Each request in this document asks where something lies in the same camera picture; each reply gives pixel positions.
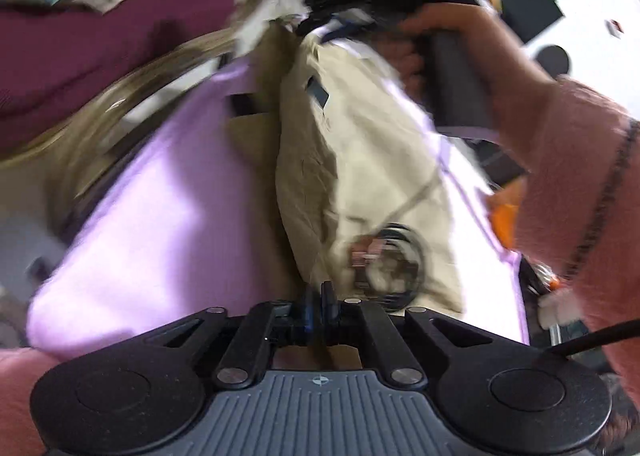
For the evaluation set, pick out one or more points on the khaki pants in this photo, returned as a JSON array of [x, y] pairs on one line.
[[350, 160]]

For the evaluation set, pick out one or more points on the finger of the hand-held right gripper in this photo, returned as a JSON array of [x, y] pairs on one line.
[[345, 20]]

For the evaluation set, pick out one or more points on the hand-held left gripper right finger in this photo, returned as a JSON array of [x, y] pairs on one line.
[[390, 346]]

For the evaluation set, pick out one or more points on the person's left forearm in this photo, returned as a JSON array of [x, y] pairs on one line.
[[15, 401]]

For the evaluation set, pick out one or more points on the person's right forearm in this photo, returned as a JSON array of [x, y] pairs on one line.
[[575, 160]]

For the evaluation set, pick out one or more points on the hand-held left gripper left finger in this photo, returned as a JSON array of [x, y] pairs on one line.
[[240, 341]]

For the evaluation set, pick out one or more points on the maroon banquet chair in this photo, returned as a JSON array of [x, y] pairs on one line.
[[100, 50]]

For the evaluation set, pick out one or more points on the large orange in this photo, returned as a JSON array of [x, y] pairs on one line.
[[505, 216]]

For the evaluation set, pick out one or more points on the person's right hand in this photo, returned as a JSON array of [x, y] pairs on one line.
[[465, 20]]

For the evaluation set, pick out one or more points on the lilac blanket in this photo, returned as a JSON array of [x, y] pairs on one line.
[[165, 216]]

